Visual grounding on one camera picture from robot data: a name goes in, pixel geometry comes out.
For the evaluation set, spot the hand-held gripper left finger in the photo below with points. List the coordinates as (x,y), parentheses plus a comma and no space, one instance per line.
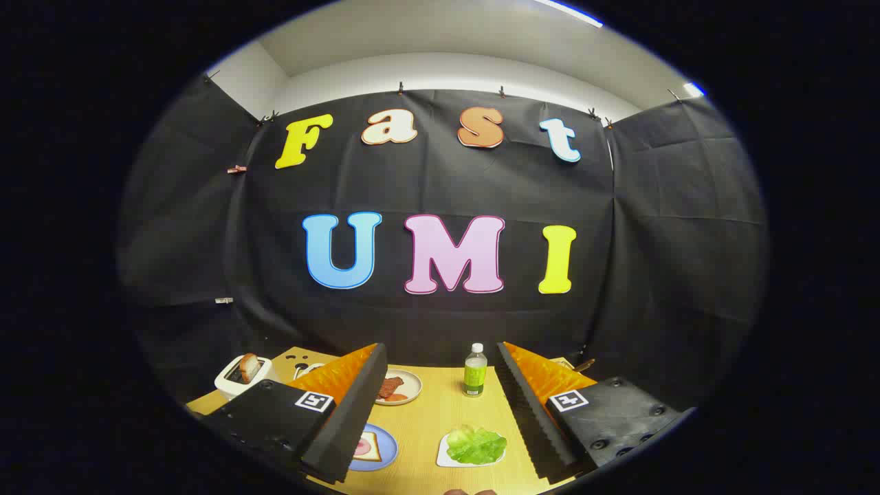
(350,426)

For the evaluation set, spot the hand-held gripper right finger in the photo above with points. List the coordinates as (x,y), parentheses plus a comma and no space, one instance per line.
(529,426)

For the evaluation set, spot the green lettuce leaf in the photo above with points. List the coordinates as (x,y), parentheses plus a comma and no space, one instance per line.
(474,445)

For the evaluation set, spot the toasted bread slice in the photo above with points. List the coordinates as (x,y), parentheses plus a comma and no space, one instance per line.
(249,368)

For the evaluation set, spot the pink ham slice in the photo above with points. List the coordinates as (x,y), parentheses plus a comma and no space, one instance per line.
(362,447)

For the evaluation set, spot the white bread slice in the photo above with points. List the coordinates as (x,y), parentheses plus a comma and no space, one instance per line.
(375,454)

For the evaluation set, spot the blue round plate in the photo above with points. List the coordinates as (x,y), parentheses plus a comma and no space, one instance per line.
(388,450)

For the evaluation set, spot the brown meat patty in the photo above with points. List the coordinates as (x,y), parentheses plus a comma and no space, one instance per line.
(395,382)
(385,392)

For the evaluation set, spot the red tomato slice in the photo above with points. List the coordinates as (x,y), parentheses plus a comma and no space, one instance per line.
(397,397)

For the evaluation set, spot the white divided snack tray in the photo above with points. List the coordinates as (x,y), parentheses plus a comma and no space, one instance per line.
(307,370)

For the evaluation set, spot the beige round plate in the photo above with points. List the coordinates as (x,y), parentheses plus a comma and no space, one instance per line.
(411,388)

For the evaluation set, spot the green label drink bottle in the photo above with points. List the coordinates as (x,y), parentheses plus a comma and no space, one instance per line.
(474,378)

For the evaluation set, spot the white square plate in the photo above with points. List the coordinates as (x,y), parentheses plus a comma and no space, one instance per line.
(443,459)

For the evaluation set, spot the white toaster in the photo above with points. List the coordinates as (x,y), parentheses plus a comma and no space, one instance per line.
(230,390)

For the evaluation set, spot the black backdrop cloth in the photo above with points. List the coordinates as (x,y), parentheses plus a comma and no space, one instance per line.
(426,185)

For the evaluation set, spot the row of small dark clips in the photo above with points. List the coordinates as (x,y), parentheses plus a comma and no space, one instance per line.
(400,88)

